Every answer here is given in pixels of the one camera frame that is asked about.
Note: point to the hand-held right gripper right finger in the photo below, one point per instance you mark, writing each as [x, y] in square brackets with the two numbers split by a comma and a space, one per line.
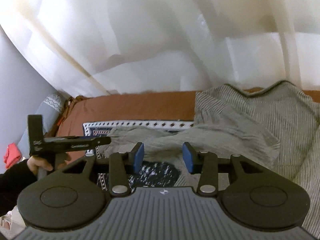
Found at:
[188, 157]

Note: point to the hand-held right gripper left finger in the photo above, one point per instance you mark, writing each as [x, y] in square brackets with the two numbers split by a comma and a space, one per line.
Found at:
[138, 157]

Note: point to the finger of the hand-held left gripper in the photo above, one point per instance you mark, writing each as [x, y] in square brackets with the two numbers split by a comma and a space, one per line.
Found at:
[82, 140]

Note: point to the grey striped shirt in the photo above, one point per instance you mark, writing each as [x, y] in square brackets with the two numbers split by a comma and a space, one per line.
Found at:
[250, 120]

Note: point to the person's left forearm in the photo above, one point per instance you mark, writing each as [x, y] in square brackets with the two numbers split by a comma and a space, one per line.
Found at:
[15, 185]

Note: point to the person's left hand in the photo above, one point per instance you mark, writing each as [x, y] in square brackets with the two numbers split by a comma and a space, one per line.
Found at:
[35, 165]

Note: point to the dark blue patterned blanket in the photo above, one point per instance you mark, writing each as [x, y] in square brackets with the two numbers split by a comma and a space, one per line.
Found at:
[155, 170]

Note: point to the light blue pillow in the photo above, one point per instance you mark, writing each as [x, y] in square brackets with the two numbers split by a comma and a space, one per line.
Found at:
[47, 112]

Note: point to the red cloth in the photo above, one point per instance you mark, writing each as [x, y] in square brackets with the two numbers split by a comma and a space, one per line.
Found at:
[12, 155]

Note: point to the dark brown cloth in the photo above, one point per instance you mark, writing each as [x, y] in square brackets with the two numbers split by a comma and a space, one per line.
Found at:
[68, 105]

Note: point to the white sheer curtain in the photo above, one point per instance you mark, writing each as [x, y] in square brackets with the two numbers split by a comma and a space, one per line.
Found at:
[150, 30]

